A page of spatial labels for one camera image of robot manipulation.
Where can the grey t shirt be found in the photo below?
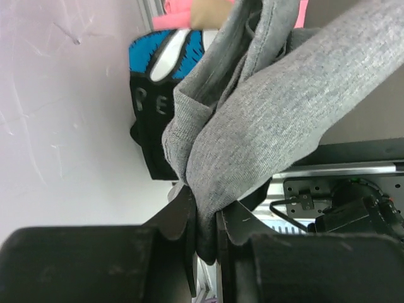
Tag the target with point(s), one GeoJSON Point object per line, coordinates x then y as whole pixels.
{"type": "Point", "coordinates": [266, 94]}

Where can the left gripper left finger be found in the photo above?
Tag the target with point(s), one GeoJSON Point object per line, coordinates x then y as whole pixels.
{"type": "Point", "coordinates": [153, 262]}

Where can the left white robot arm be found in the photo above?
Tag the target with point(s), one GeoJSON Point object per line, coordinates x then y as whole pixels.
{"type": "Point", "coordinates": [353, 252]}

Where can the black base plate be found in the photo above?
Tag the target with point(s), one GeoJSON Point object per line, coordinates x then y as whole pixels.
{"type": "Point", "coordinates": [364, 151]}

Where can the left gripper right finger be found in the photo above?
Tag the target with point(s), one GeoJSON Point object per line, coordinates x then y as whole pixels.
{"type": "Point", "coordinates": [256, 264]}

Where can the pink t shirt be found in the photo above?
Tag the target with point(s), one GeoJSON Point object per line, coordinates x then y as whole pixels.
{"type": "Point", "coordinates": [177, 13]}

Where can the tan t shirt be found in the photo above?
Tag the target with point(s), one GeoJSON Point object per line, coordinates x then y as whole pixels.
{"type": "Point", "coordinates": [209, 14]}

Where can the black printed t shirt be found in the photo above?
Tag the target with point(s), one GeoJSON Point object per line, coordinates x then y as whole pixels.
{"type": "Point", "coordinates": [158, 61]}

